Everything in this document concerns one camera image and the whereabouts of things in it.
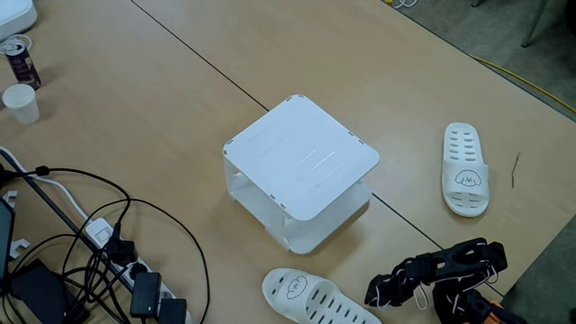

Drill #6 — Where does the white slipper with dog print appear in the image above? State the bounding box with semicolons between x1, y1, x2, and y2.
441;121;491;219
261;267;383;324

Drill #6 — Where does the white plastic shoe rack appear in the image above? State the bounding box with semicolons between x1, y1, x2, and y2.
222;94;381;256

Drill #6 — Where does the small thin twig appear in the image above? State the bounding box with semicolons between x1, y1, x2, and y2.
510;150;522;189

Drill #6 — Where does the black power adapter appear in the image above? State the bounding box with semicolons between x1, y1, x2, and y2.
157;297;188;324

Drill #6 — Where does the black adapter with green light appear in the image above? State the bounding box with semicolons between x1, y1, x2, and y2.
129;271;162;320

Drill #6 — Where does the black plug charger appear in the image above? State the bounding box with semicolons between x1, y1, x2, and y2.
103;222;138;266

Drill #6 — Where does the grey chair leg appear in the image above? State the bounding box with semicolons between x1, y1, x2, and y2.
520;0;551;49

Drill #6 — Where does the white power strip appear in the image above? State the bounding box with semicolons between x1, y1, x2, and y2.
84;217;194;324

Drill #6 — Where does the black flat case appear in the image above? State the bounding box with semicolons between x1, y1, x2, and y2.
7;258;91;324

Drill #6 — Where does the dark laptop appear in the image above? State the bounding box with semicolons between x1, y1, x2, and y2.
0;197;15;283

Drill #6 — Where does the white paper cup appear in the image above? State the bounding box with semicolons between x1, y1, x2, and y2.
1;83;41;126

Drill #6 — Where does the purple drink can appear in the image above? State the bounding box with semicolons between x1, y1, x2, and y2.
4;40;42;91

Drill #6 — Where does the white box device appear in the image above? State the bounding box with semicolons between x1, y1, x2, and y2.
0;0;39;41

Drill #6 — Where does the yellow floor cable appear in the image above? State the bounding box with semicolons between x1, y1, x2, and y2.
470;54;576;114

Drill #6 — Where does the white power strip cable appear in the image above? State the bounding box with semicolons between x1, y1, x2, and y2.
0;146;91;221

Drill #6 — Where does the black cable with ferrite bead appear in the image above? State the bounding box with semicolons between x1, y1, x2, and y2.
2;165;132;230

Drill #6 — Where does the white coiled cable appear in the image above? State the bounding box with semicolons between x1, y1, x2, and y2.
0;33;33;56

